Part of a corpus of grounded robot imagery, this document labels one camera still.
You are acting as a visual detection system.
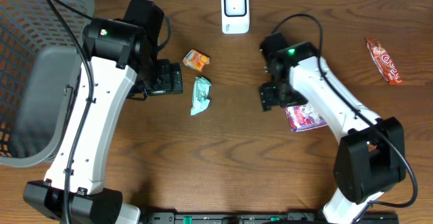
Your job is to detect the purple red snack bag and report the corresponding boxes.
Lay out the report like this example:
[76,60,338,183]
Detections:
[285,104,327,132]

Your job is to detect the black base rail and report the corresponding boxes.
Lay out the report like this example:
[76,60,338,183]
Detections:
[140,210,401,224]

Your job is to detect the grey plastic mesh basket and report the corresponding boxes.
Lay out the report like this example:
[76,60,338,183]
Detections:
[1,0,95,167]

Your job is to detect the red orange snack bar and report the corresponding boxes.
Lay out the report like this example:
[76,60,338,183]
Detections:
[365,37,403,85]

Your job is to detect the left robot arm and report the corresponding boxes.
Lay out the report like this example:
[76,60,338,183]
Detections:
[23,0,183,223]

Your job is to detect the small orange snack box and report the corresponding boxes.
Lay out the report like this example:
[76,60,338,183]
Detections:
[183,49,210,72]

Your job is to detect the mint green snack packet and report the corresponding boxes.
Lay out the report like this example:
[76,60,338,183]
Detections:
[190,77,211,116]

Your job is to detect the white barcode scanner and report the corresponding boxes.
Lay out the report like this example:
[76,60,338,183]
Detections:
[221,0,250,35]

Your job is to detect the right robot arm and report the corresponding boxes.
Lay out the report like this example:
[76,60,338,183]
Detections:
[259,32,406,223]

